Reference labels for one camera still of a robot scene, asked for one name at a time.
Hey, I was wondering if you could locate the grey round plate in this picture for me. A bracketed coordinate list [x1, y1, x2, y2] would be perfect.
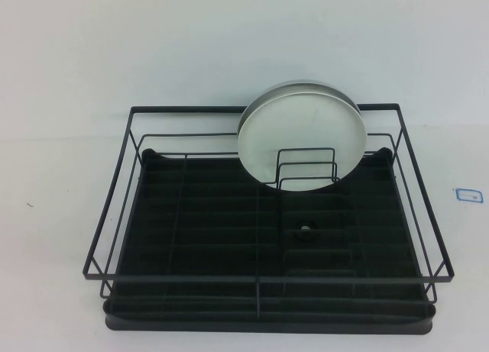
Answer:
[241, 81, 362, 118]

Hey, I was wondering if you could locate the black wire dish rack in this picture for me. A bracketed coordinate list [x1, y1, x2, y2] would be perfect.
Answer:
[81, 102, 456, 319]

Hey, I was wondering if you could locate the white round plate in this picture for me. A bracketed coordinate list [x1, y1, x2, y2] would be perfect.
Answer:
[235, 91, 368, 193]

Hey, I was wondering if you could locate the blue outlined white label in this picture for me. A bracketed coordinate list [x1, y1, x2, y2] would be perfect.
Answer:
[453, 187, 484, 205]

